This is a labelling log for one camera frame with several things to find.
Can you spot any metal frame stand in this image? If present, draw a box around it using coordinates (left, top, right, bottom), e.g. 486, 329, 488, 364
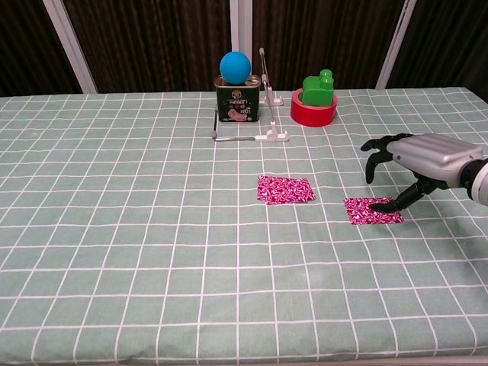
211, 47, 291, 143

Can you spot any green toy block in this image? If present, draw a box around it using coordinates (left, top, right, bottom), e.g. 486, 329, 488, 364
301, 69, 336, 108

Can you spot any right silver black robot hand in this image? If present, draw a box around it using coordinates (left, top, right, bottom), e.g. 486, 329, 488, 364
361, 133, 485, 214

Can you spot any green grid tablecloth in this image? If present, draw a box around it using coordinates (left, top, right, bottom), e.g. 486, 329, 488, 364
0, 87, 488, 363

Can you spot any dark green tin can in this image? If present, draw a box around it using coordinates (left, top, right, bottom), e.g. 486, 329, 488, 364
213, 74, 262, 124

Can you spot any blue ball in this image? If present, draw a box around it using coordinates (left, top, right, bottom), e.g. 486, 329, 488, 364
219, 50, 253, 86

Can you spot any red bowl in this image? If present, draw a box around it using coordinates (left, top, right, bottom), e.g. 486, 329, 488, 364
290, 88, 339, 128

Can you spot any dark brown curtain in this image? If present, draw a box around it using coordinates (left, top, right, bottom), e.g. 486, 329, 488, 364
252, 0, 406, 93
0, 0, 83, 98
63, 0, 233, 95
386, 0, 488, 91

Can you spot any white frame post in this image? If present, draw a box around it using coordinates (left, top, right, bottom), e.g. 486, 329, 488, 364
40, 0, 99, 95
374, 0, 418, 91
228, 0, 256, 92

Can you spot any pink patterned square pad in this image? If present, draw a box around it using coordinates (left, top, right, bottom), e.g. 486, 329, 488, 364
343, 195, 405, 227
255, 174, 318, 207

